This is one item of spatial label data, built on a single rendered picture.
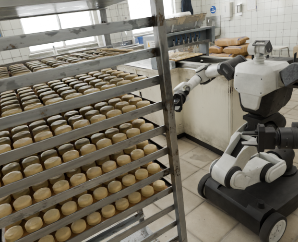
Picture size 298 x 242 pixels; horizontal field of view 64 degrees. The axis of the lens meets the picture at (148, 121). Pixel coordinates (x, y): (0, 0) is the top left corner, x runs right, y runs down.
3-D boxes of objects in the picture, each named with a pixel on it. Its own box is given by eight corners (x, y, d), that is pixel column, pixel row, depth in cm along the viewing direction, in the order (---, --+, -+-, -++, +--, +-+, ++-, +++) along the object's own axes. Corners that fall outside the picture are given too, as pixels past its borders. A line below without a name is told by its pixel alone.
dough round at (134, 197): (142, 195, 97) (142, 191, 96) (138, 204, 93) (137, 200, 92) (131, 194, 99) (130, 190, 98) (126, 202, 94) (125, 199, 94)
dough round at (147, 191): (155, 189, 100) (154, 185, 99) (152, 197, 95) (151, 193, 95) (143, 188, 101) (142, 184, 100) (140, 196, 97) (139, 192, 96)
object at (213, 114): (184, 139, 282) (177, 62, 248) (206, 129, 297) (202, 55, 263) (231, 163, 225) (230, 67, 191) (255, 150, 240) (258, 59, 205)
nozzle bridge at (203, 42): (146, 68, 269) (142, 36, 256) (196, 56, 299) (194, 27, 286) (162, 71, 242) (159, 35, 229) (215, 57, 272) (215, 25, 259)
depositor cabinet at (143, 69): (124, 116, 379) (114, 62, 347) (161, 103, 409) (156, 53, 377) (171, 144, 274) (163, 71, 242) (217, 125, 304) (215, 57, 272)
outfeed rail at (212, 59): (143, 55, 367) (142, 51, 365) (145, 55, 369) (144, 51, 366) (258, 67, 203) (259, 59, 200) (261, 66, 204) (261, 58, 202)
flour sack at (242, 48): (239, 54, 519) (239, 46, 513) (222, 54, 549) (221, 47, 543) (255, 49, 562) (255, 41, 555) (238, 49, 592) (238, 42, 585)
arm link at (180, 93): (171, 112, 157) (173, 106, 168) (185, 112, 155) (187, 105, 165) (169, 94, 153) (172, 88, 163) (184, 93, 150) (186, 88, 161)
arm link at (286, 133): (255, 145, 107) (285, 145, 104) (258, 157, 98) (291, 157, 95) (256, 119, 102) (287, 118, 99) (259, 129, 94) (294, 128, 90)
